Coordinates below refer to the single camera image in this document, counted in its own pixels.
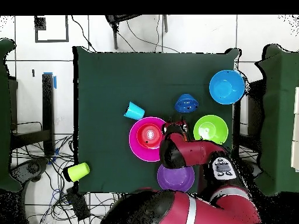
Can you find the light green cup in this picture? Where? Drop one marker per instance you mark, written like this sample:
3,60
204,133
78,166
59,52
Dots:
78,172

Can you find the large pink bowl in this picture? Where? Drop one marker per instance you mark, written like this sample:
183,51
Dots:
135,149

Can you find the blue tape strip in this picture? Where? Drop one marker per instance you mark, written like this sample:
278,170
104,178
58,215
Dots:
55,82

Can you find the light blue cup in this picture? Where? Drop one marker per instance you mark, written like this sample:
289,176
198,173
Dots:
134,112

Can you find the black metal frame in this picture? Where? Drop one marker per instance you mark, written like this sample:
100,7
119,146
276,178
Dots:
48,112

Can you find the small dark blue bowl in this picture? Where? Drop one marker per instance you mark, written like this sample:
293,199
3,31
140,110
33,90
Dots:
186,103

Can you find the large light blue bowl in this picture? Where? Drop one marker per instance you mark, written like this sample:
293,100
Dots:
226,87

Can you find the green bowl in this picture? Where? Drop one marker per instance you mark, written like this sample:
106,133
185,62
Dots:
210,128

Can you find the small orange bowl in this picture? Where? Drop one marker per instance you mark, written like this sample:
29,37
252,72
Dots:
149,135

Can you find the green cloth side table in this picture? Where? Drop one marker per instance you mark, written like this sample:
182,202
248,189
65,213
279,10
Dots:
4,116
280,105

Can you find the dark green table cloth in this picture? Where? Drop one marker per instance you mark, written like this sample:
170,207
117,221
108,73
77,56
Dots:
116,81

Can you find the black rectangular box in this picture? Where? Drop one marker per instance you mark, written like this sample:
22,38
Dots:
78,204

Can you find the black camera tripod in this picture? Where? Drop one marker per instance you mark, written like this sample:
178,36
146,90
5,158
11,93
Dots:
115,37

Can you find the grey chair base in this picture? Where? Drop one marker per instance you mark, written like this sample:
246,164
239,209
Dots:
32,168

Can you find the purple bowl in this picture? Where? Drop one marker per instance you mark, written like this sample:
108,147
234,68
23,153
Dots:
175,179

